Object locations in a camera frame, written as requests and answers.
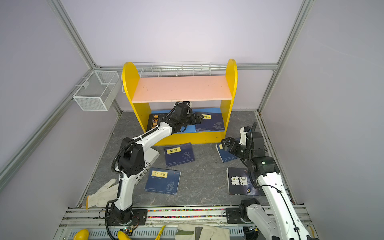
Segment yellow shelf with coloured boards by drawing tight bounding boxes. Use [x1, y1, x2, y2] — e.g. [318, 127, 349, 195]
[122, 59, 238, 132]

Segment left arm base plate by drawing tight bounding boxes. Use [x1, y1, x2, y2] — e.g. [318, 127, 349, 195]
[106, 208, 148, 226]

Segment dark book white characters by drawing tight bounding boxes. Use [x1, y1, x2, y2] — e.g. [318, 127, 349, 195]
[227, 167, 265, 196]

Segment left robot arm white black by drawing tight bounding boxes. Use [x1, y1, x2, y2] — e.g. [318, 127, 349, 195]
[105, 102, 204, 225]

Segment black book yellow title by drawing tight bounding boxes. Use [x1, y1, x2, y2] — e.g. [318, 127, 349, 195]
[147, 114, 164, 131]

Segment white work glove left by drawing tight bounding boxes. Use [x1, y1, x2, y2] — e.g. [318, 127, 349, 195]
[86, 179, 119, 209]

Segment yellow round object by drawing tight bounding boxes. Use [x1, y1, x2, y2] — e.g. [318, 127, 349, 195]
[73, 229, 90, 240]

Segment yellow thin tool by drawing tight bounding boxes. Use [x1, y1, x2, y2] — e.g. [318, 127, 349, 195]
[155, 225, 166, 240]

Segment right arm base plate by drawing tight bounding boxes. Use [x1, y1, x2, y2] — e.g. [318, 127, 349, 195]
[223, 207, 249, 224]

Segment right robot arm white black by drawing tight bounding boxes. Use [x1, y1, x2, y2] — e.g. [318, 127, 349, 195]
[221, 122, 313, 240]

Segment white book black lettering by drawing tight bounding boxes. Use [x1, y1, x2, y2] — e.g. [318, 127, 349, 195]
[135, 148, 160, 185]

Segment white mesh box basket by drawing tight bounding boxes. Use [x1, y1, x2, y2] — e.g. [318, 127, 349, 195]
[73, 70, 121, 112]

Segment white grey glove front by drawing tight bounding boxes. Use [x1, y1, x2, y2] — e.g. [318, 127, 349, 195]
[175, 224, 230, 240]

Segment white wire basket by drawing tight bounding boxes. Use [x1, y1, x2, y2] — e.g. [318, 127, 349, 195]
[134, 62, 213, 78]

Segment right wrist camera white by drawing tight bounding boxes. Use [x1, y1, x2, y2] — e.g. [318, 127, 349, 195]
[240, 127, 252, 146]

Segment blue book wide yellow label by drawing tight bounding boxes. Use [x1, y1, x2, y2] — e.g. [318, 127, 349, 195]
[196, 113, 225, 132]

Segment blue book dotted circle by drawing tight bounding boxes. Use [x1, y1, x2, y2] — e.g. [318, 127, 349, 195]
[164, 143, 195, 168]

